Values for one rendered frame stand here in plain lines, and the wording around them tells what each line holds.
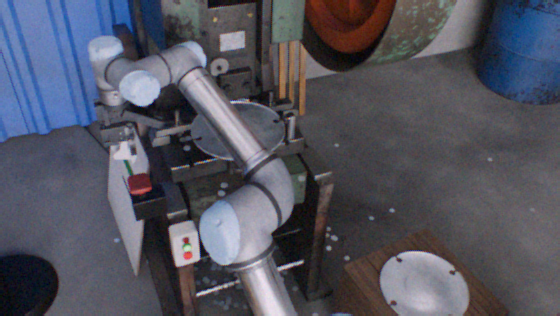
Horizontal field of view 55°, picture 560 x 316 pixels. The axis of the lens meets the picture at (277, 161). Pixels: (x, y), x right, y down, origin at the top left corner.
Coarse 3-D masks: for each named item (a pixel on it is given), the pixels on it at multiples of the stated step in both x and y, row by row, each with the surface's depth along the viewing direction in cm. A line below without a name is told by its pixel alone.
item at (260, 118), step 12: (240, 108) 174; (252, 108) 174; (264, 108) 174; (252, 120) 169; (264, 120) 169; (192, 132) 164; (204, 132) 164; (264, 132) 165; (276, 132) 165; (204, 144) 159; (216, 144) 160; (264, 144) 161; (276, 144) 161; (216, 156) 155; (228, 156) 156
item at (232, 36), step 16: (208, 0) 145; (224, 0) 145; (240, 0) 145; (256, 0) 146; (208, 16) 142; (224, 16) 144; (240, 16) 146; (256, 16) 148; (224, 32) 147; (240, 32) 149; (256, 32) 151; (224, 48) 150; (240, 48) 152; (256, 48) 155; (224, 64) 152; (240, 64) 156; (224, 80) 153; (240, 80) 156
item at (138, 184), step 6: (138, 174) 152; (144, 174) 152; (132, 180) 150; (138, 180) 150; (144, 180) 150; (132, 186) 148; (138, 186) 148; (144, 186) 148; (150, 186) 149; (132, 192) 147; (138, 192) 148; (144, 192) 148
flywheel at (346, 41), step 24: (312, 0) 174; (336, 0) 164; (360, 0) 154; (384, 0) 134; (312, 24) 176; (336, 24) 164; (360, 24) 154; (384, 24) 136; (336, 48) 164; (360, 48) 150
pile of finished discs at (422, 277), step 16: (400, 256) 185; (416, 256) 186; (432, 256) 186; (384, 272) 180; (400, 272) 180; (416, 272) 180; (432, 272) 181; (448, 272) 181; (384, 288) 175; (400, 288) 175; (416, 288) 175; (432, 288) 175; (448, 288) 176; (464, 288) 176; (400, 304) 171; (416, 304) 171; (432, 304) 171; (448, 304) 172; (464, 304) 172
